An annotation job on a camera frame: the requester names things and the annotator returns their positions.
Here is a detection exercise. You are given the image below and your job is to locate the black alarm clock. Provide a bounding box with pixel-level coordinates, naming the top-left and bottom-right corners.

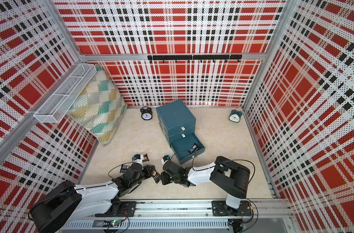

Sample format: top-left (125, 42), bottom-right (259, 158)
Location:
top-left (140, 106), bottom-right (153, 120)

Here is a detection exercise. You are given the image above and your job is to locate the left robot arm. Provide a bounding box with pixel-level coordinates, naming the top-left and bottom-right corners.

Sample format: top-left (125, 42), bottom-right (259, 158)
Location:
top-left (28, 163), bottom-right (155, 233)

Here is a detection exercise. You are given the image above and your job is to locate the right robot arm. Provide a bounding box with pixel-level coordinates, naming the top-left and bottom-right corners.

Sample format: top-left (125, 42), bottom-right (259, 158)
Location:
top-left (161, 155), bottom-right (251, 209)

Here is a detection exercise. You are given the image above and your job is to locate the white wire basket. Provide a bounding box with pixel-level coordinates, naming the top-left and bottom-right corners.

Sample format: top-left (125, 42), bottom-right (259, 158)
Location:
top-left (33, 63), bottom-right (96, 123)

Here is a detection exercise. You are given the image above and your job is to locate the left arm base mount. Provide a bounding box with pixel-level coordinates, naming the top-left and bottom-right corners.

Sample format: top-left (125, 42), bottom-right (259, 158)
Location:
top-left (95, 200), bottom-right (137, 217)

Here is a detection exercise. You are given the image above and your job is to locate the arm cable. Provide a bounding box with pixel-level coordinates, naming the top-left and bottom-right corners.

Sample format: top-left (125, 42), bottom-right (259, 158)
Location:
top-left (170, 152), bottom-right (256, 178)
top-left (108, 162), bottom-right (134, 180)

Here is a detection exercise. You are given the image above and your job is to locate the teal alarm clock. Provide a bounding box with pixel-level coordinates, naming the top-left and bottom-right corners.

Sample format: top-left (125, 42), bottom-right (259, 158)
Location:
top-left (228, 109), bottom-right (243, 123)

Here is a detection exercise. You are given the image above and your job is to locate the patterned pillow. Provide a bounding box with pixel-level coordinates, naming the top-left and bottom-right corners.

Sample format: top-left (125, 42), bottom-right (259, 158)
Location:
top-left (67, 64), bottom-right (128, 146)

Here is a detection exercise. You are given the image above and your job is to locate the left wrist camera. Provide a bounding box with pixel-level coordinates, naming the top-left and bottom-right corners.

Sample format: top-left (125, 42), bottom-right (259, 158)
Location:
top-left (132, 154), bottom-right (144, 166)

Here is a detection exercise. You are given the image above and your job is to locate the teal bottom drawer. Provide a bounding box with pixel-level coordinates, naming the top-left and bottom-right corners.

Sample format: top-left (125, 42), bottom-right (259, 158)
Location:
top-left (171, 133), bottom-right (205, 165)

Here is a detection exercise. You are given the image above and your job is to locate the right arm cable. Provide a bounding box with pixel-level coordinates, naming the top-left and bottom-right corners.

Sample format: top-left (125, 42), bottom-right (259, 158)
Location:
top-left (170, 152), bottom-right (256, 178)

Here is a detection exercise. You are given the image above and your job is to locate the black hook rail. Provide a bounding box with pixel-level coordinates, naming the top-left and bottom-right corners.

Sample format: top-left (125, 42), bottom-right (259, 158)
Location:
top-left (147, 54), bottom-right (243, 62)

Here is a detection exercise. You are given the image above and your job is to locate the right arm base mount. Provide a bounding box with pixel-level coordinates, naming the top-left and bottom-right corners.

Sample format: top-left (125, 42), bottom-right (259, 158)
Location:
top-left (212, 201), bottom-right (252, 217)

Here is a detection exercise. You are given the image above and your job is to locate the teal drawer cabinet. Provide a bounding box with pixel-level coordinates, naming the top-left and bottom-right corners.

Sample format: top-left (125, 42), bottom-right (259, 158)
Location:
top-left (156, 100), bottom-right (196, 148)

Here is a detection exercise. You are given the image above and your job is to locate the black cookie packet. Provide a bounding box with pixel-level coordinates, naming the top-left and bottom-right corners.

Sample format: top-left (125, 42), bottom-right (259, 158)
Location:
top-left (152, 171), bottom-right (160, 183)
top-left (143, 154), bottom-right (149, 162)

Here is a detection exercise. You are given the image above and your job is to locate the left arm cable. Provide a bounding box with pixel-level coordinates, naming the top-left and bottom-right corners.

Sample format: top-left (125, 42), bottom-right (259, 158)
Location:
top-left (108, 162), bottom-right (134, 180)

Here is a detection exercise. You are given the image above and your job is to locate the black cookie packet barcode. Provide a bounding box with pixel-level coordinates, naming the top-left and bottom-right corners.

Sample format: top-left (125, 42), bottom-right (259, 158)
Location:
top-left (189, 143), bottom-right (199, 154)
top-left (120, 164), bottom-right (129, 173)

